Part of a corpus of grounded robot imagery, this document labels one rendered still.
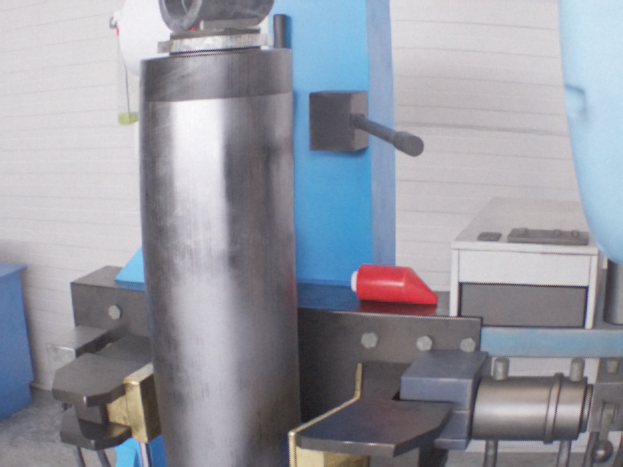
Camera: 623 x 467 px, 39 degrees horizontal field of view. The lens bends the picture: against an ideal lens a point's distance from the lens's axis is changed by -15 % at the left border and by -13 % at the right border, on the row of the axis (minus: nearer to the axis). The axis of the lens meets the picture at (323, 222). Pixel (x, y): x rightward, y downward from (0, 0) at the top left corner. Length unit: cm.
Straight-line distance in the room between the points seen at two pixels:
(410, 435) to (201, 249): 36
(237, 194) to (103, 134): 254
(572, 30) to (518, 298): 114
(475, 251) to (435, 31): 190
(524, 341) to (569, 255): 15
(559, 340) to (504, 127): 187
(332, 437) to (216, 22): 56
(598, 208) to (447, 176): 296
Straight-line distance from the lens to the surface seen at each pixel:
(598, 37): 33
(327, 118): 160
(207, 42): 126
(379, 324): 150
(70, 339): 165
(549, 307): 145
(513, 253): 143
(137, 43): 230
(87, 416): 148
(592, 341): 145
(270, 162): 128
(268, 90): 127
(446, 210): 332
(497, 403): 138
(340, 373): 154
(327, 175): 170
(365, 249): 171
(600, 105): 32
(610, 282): 146
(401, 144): 124
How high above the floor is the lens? 149
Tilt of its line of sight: 11 degrees down
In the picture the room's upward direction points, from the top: 1 degrees counter-clockwise
